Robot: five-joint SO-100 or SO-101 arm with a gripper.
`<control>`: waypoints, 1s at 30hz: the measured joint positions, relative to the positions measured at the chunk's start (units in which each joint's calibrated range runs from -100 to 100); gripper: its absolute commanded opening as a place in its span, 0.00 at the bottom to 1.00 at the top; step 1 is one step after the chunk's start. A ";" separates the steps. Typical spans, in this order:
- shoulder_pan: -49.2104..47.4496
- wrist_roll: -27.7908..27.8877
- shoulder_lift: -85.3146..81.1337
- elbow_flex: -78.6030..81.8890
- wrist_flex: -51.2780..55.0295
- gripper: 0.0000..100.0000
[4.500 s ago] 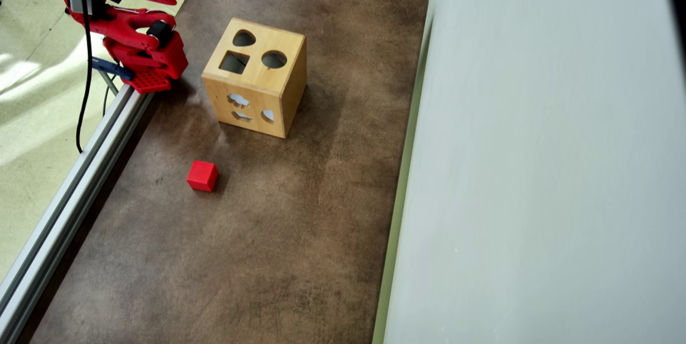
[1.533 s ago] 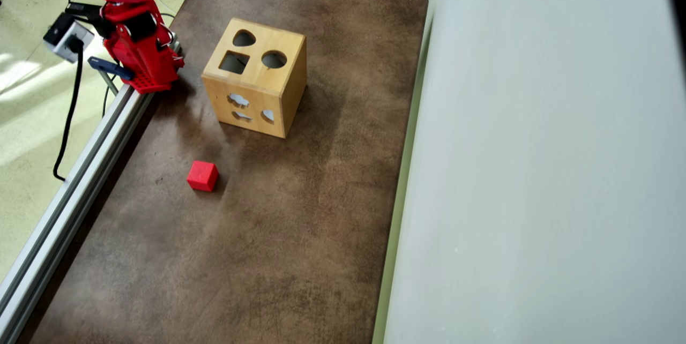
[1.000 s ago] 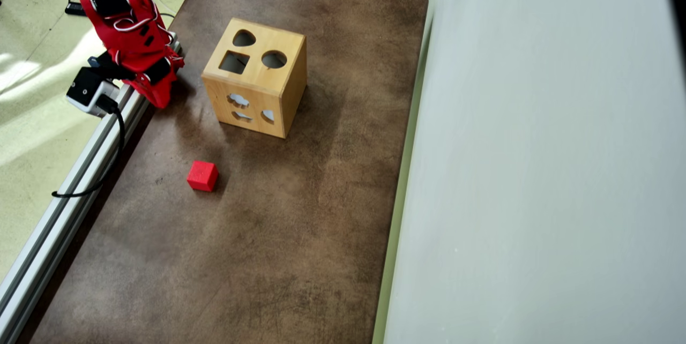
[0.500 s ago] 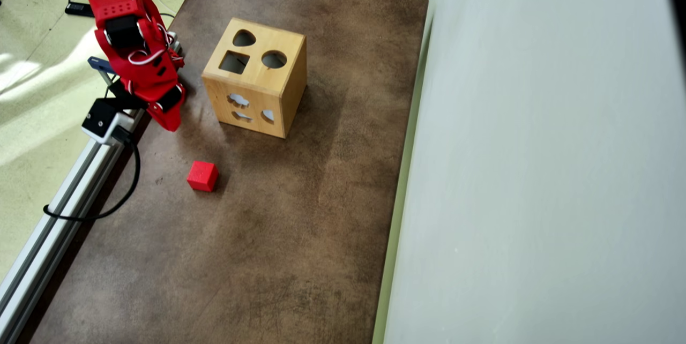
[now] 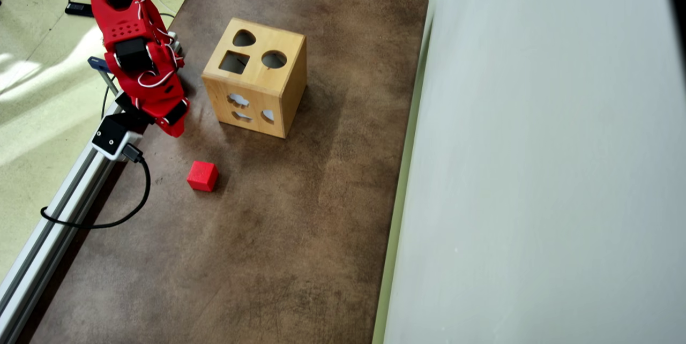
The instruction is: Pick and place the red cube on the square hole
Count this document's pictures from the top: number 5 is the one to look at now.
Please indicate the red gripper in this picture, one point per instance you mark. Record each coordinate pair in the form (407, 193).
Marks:
(174, 114)

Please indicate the red cube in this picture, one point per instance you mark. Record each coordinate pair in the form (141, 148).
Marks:
(202, 176)

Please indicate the red robot arm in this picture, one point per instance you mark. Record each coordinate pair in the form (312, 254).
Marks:
(120, 28)

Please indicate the blue clamp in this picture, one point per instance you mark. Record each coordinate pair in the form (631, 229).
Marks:
(98, 62)

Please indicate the wooden shape sorter box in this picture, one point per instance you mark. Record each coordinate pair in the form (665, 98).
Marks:
(295, 81)

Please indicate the black power adapter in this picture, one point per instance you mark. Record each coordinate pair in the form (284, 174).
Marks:
(77, 9)

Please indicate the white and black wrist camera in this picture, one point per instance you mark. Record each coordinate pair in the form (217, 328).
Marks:
(111, 136)

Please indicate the aluminium extrusion rail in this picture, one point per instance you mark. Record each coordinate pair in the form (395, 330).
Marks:
(69, 199)

